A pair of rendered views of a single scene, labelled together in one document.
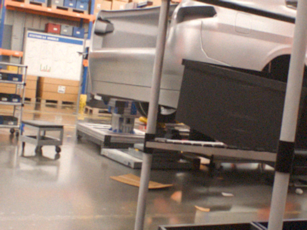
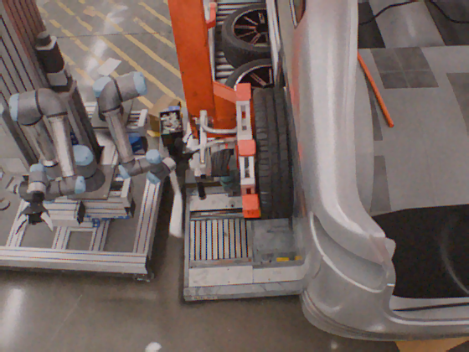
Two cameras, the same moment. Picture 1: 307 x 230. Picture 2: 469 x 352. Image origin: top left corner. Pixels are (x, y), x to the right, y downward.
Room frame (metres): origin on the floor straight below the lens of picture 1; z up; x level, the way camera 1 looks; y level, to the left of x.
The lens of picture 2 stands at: (4.61, 1.52, 2.90)
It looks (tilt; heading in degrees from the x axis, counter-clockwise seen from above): 53 degrees down; 304
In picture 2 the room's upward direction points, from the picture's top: 5 degrees counter-clockwise
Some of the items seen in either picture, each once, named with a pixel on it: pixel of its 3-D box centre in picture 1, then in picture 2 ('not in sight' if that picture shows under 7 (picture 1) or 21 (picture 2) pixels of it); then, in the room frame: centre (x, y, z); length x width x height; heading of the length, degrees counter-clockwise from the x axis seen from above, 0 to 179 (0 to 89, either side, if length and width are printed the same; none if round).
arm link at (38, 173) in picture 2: not in sight; (38, 178); (6.14, 0.86, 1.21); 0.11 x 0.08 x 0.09; 131
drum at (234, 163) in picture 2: not in sight; (232, 155); (5.63, 0.11, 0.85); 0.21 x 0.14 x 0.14; 33
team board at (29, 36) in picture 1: (52, 72); not in sight; (11.26, 2.64, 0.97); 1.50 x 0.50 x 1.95; 117
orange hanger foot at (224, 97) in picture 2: not in sight; (259, 106); (5.76, -0.41, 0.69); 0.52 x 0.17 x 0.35; 33
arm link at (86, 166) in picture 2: not in sight; (80, 160); (6.22, 0.58, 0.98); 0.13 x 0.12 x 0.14; 41
